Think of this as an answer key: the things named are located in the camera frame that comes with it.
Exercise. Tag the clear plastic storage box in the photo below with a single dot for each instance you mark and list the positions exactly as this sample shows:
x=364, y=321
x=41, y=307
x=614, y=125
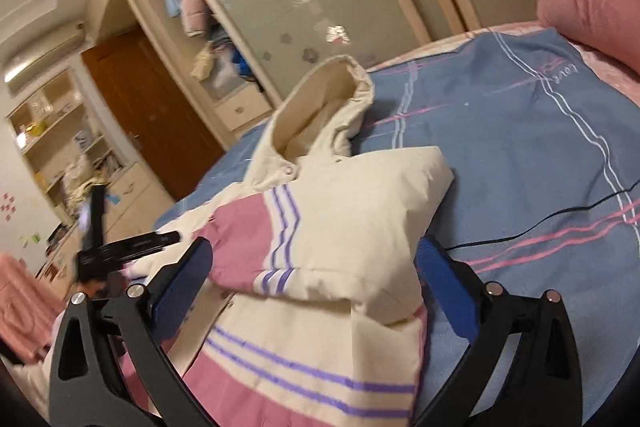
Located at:
x=224, y=77

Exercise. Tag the pink jacket hanging in wardrobe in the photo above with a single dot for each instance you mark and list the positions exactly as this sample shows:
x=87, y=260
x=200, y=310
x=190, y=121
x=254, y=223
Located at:
x=194, y=17

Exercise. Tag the beige side cabinet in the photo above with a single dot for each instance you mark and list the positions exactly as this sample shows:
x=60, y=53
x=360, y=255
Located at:
x=66, y=150

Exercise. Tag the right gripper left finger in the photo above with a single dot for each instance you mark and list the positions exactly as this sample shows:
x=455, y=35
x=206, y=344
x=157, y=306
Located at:
x=86, y=383

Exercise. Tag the beige cloth on box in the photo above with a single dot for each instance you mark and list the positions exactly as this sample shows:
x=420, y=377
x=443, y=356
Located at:
x=204, y=63

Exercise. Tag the blue striped bed cover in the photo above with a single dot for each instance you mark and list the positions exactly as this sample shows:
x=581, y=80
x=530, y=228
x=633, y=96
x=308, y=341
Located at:
x=545, y=195

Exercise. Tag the blue garment in wardrobe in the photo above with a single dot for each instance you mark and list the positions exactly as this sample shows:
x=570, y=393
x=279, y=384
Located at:
x=240, y=64

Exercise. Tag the white pink hooded jacket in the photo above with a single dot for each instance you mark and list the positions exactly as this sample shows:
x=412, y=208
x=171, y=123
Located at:
x=312, y=313

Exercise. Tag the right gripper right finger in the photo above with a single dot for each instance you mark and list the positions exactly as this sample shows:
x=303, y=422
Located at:
x=521, y=366

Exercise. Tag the brown wooden door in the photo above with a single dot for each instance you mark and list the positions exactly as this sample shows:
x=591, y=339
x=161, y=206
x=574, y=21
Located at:
x=152, y=111

